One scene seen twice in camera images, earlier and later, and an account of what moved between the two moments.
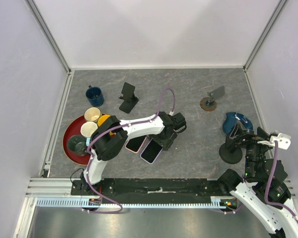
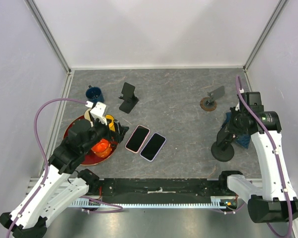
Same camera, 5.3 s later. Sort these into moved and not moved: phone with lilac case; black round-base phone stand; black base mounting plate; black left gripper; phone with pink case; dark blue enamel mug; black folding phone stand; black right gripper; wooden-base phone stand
Moved: black round-base phone stand; black right gripper; black left gripper
Not moved: wooden-base phone stand; dark blue enamel mug; black folding phone stand; phone with lilac case; black base mounting plate; phone with pink case
